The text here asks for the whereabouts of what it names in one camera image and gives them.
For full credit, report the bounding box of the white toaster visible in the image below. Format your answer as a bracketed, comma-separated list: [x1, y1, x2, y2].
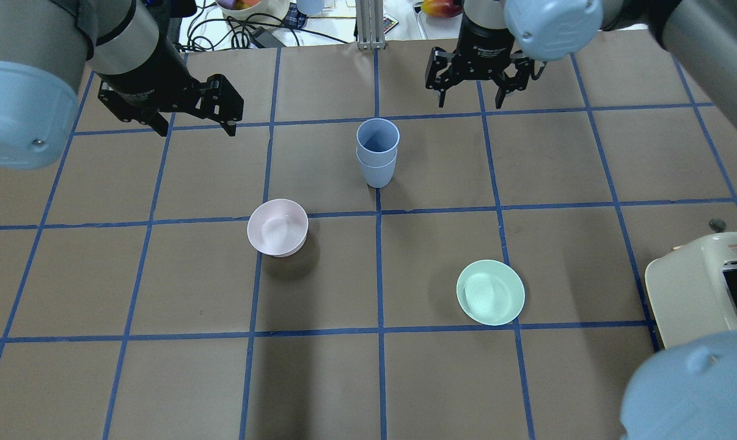
[644, 232, 737, 348]

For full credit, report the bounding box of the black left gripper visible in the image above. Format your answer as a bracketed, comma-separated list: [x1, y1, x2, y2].
[98, 37, 244, 137]

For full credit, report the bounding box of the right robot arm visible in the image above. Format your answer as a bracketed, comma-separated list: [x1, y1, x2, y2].
[425, 1, 737, 439]

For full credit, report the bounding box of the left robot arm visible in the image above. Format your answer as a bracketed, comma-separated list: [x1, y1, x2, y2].
[0, 1, 244, 170]

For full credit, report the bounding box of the aluminium frame post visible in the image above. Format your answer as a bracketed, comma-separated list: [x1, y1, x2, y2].
[355, 0, 386, 50]

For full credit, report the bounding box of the light blue cylinder cup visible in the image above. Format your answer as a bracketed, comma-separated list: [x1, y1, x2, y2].
[296, 0, 325, 17]

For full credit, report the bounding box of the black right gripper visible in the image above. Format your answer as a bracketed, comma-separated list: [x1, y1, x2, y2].
[425, 16, 547, 109]

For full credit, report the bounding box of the red apple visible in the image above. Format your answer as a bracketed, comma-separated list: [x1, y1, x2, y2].
[420, 0, 464, 18]

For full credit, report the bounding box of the mint green bowl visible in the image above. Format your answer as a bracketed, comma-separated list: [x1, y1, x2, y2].
[456, 259, 527, 326]

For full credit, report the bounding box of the black power adapter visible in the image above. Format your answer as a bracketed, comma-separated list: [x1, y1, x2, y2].
[249, 27, 287, 48]

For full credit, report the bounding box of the bowl of foam cubes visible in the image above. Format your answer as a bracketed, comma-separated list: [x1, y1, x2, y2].
[216, 1, 290, 24]

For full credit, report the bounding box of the pink bowl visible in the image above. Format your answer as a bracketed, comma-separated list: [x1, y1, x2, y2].
[247, 199, 309, 257]

